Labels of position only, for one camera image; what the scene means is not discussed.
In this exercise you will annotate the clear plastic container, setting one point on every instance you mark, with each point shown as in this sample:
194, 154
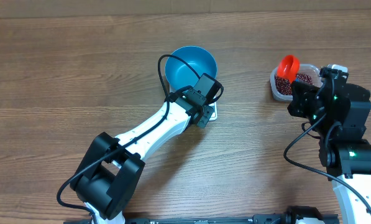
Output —
308, 69

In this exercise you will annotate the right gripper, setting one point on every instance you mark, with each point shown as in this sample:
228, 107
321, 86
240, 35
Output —
300, 94

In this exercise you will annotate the white kitchen scale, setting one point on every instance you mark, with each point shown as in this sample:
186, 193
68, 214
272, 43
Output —
214, 115

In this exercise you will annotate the blue metal bowl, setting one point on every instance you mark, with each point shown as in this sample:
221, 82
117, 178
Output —
178, 74

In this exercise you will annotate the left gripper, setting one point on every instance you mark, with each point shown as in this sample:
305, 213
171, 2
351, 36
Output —
204, 115

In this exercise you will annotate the red scoop blue handle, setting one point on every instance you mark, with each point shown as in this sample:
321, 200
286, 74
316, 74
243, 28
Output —
288, 68

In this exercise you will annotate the red beans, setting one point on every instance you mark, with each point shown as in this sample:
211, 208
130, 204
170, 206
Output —
284, 86

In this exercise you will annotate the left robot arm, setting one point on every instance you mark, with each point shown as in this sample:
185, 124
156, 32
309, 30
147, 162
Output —
108, 174

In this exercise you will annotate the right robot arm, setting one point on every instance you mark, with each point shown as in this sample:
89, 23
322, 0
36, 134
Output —
337, 111

